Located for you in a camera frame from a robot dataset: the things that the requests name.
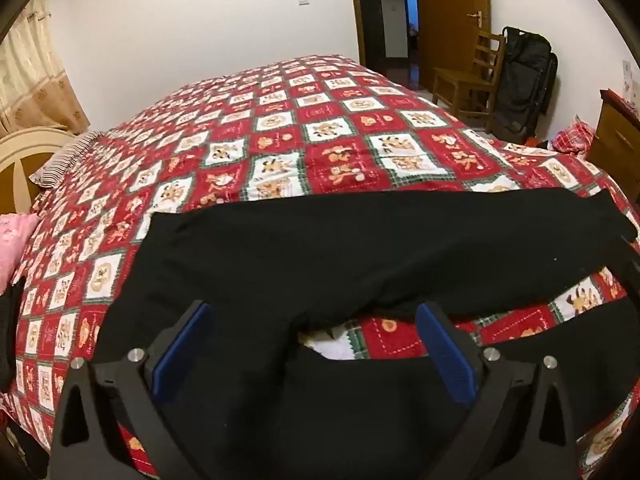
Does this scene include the striped pillow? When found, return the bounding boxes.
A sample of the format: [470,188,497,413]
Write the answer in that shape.
[29,131,107,189]

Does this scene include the wooden chair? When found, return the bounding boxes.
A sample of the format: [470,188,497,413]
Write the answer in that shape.
[431,30,507,120]

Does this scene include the cream wooden headboard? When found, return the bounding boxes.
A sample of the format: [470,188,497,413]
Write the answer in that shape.
[0,127,76,217]

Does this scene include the black pants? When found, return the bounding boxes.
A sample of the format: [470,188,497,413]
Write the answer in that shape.
[92,187,640,480]

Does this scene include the beige patterned curtain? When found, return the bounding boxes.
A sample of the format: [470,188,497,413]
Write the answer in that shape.
[0,0,91,137]

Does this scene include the black bag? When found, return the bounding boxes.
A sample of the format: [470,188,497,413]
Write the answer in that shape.
[489,26,559,142]

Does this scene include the red printed blanket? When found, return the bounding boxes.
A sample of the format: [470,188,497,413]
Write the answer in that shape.
[2,54,640,480]

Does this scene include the brown door frame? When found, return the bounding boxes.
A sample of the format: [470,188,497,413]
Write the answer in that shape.
[346,0,382,68]

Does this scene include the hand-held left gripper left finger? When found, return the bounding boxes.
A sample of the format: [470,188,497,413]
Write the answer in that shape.
[47,300,213,480]

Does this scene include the red plaid cloth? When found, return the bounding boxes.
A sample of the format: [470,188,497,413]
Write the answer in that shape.
[549,116,597,157]

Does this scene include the pink cloth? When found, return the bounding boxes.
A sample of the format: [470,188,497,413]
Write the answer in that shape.
[0,213,40,288]

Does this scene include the dark cloth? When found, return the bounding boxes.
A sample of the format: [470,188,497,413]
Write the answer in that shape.
[0,280,24,392]

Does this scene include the wooden cabinet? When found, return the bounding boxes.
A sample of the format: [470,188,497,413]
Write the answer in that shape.
[584,89,640,187]

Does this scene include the brown wooden door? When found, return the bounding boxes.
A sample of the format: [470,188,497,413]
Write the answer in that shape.
[413,0,493,101]

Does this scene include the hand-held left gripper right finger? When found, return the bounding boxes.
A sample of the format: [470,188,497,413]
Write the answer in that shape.
[415,300,590,480]

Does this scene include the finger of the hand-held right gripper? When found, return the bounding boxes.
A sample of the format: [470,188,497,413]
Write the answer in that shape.
[611,232,640,307]

